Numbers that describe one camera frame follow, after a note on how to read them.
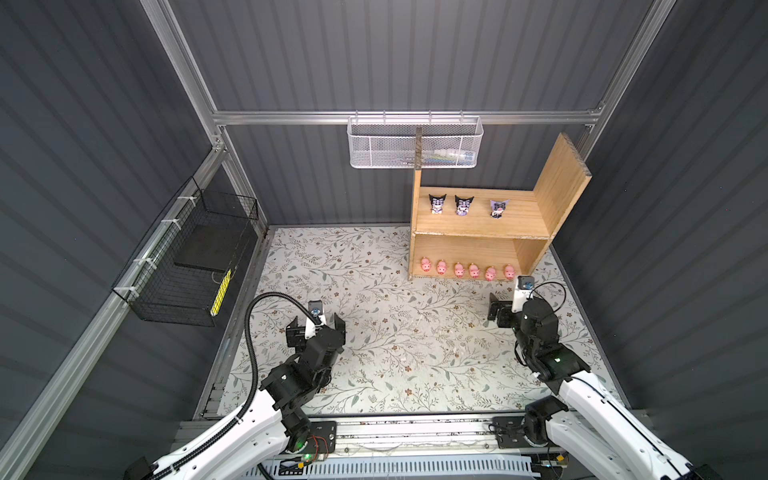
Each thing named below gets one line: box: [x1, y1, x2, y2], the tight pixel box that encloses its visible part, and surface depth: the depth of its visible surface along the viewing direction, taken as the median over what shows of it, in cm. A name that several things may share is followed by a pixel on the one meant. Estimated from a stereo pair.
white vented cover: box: [267, 454, 541, 480], surface depth 72 cm
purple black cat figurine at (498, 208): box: [490, 199, 510, 220], surface depth 83 cm
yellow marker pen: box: [210, 269, 232, 317], surface depth 69 cm
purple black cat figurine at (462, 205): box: [454, 194, 474, 216], surface depth 84 cm
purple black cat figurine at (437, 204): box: [429, 194, 447, 215], surface depth 85 cm
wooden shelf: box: [408, 127, 593, 282], surface depth 86 cm
